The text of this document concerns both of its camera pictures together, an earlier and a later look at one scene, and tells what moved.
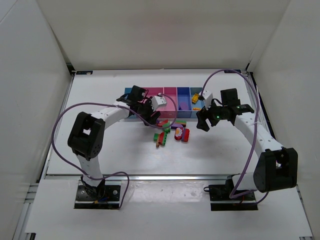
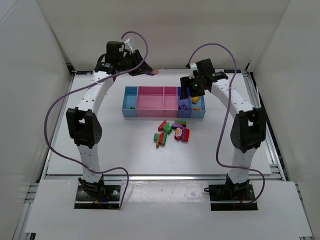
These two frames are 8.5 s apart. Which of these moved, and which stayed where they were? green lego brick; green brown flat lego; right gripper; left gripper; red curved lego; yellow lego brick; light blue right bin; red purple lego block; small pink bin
Moved: left gripper; red curved lego; right gripper
Stayed: yellow lego brick; light blue right bin; red purple lego block; green lego brick; green brown flat lego; small pink bin
